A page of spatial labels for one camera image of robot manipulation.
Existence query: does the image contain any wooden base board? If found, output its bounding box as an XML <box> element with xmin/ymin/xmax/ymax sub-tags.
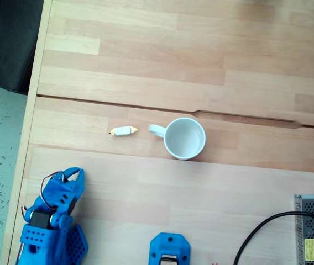
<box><xmin>15</xmin><ymin>144</ymin><xmax>314</xmax><ymax>265</ymax></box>

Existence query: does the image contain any black power cable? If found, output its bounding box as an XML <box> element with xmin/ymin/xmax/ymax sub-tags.
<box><xmin>233</xmin><ymin>211</ymin><xmax>314</xmax><ymax>265</ymax></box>

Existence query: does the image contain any white ceramic mug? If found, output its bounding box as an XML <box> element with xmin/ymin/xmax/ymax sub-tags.
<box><xmin>148</xmin><ymin>117</ymin><xmax>206</xmax><ymax>161</ymax></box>

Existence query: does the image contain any white sweet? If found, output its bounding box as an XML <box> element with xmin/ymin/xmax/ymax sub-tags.
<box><xmin>108</xmin><ymin>125</ymin><xmax>139</xmax><ymax>137</ymax></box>

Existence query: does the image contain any red white servo cable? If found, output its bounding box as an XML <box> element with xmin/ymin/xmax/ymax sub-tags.
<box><xmin>40</xmin><ymin>171</ymin><xmax>64</xmax><ymax>210</ymax></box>

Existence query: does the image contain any blue printed part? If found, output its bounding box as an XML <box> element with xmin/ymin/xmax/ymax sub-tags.
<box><xmin>149</xmin><ymin>232</ymin><xmax>191</xmax><ymax>265</ymax></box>

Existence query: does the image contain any dark grey upholstered seat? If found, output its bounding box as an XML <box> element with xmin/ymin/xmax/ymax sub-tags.
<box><xmin>0</xmin><ymin>0</ymin><xmax>45</xmax><ymax>96</ymax></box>

